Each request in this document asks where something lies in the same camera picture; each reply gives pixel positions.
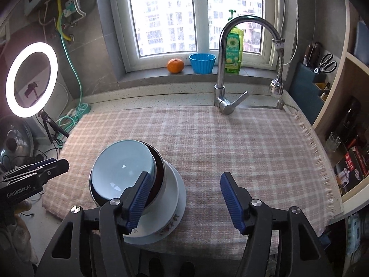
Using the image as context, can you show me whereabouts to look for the black red carton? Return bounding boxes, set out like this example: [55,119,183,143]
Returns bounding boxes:
[334,147,369,197]

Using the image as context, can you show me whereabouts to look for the steel pot lid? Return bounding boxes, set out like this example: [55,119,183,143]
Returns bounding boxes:
[0,118,35,174]

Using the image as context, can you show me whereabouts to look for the window frame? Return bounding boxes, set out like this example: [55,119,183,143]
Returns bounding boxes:
[108,0,300,74]

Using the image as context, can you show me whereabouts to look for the white plate grey leaf print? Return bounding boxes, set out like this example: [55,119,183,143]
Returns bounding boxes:
[135,163,182,235]

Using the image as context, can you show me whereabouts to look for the plastic wrapped pack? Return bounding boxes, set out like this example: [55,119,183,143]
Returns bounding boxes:
[346,214,369,266]

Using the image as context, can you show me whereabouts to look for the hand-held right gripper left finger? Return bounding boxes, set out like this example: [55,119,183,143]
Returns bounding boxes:
[37,172,153,277]

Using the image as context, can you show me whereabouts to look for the green dish soap bottle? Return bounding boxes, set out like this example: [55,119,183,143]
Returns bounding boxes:
[224,9,244,74]

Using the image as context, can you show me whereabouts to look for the white ceramic bowl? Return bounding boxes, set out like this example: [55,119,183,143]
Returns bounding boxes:
[92,140,156,201]

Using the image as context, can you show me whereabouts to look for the orange fruit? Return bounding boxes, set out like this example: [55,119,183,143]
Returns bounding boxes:
[167,58,185,74]

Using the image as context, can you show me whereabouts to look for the glass cup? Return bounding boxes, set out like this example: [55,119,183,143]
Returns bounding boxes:
[326,132,342,152]

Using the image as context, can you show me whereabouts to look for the ring light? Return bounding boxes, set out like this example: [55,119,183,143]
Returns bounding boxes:
[6,42,59,118]

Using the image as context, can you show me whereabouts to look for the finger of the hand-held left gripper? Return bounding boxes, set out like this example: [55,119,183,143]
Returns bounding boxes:
[26,158,58,170]
[40,159,70,183]

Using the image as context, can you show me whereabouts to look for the black bottle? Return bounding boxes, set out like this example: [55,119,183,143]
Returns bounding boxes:
[340,96,362,142]

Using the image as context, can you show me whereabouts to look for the teal knife holder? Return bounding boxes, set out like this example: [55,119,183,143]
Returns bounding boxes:
[290,60,330,122]

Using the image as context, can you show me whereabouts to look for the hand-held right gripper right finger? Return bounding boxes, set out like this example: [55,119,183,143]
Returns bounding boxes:
[220,172,335,277]

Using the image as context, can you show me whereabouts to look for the plaid table cloth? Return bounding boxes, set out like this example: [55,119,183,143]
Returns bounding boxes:
[42,105,345,254]

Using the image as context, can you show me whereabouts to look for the stainless steel bowl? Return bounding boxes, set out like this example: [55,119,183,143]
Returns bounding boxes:
[89,141,174,215]

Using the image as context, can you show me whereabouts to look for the wooden shelf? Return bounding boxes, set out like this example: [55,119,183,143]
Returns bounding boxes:
[313,0,369,231]

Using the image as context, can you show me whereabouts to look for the black phone clamp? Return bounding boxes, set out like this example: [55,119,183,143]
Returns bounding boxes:
[24,82,39,99]

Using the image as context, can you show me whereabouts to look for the scissors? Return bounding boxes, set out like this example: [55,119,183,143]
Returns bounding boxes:
[314,53,337,74]

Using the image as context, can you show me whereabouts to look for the blue ribbed cup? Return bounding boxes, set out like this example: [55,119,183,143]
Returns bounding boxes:
[189,53,217,75]

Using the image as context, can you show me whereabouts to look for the person's left forearm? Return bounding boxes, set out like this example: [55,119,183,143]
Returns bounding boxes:
[0,200,39,269]

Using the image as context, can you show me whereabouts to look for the pink blossom branch plate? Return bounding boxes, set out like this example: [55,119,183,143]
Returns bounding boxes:
[123,164,187,246]

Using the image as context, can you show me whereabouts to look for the chrome faucet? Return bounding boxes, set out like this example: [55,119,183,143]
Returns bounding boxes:
[213,15,286,116]

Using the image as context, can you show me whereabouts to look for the yellow gas pipe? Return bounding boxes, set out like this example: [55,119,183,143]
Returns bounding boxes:
[57,0,72,40]

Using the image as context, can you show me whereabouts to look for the black tripod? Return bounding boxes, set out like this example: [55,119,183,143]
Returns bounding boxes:
[37,110,70,151]

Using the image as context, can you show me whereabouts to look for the teal hose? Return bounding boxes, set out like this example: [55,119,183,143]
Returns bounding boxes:
[56,33,91,130]

